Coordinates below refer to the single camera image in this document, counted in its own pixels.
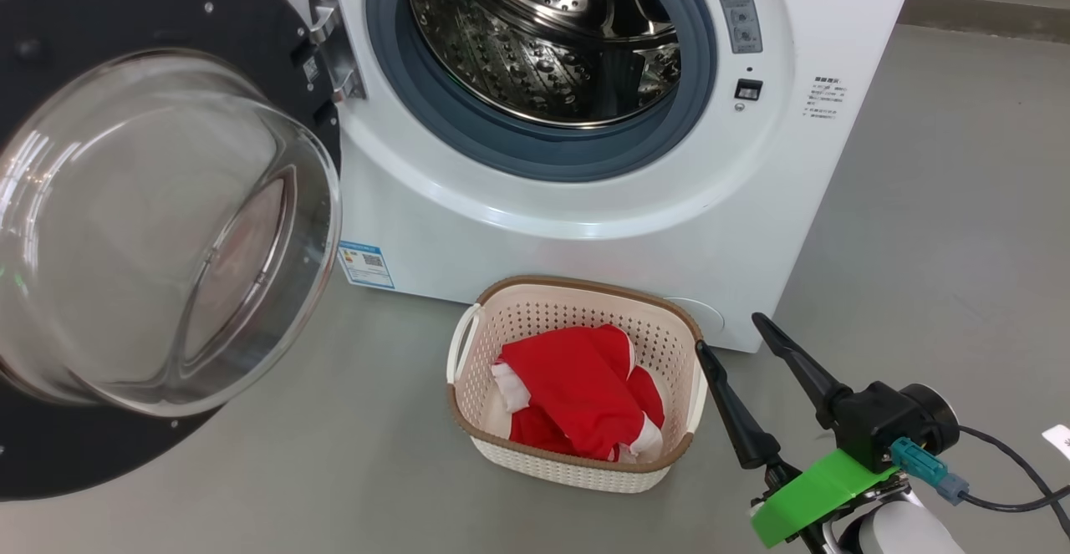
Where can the black door latch socket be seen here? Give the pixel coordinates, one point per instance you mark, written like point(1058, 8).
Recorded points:
point(748, 89)

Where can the round white filter cover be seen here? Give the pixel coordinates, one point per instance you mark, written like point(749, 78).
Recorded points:
point(698, 316)

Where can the red and white garment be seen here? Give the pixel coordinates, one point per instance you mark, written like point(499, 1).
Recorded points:
point(577, 387)

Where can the round glass washing machine door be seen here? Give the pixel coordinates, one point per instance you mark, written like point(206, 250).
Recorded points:
point(150, 228)

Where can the metal door hinge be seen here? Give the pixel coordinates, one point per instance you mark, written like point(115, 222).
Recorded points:
point(334, 44)

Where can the white paper scrap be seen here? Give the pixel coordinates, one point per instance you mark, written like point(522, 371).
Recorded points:
point(1060, 441)

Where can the cream perforated laundry basket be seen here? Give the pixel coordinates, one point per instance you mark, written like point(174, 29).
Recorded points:
point(535, 312)

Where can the grey rubber door gasket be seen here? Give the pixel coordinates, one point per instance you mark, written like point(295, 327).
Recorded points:
point(535, 157)

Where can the blue energy label sticker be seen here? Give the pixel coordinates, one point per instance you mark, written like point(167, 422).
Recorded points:
point(366, 264)

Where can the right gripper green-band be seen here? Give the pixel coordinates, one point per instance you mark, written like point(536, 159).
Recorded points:
point(811, 491)

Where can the perforated steel drum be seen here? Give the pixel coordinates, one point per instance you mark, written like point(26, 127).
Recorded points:
point(518, 53)

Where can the white front-load washing machine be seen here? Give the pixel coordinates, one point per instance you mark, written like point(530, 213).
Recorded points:
point(585, 228)

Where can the grey warning label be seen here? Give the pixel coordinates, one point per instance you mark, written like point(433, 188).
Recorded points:
point(737, 12)

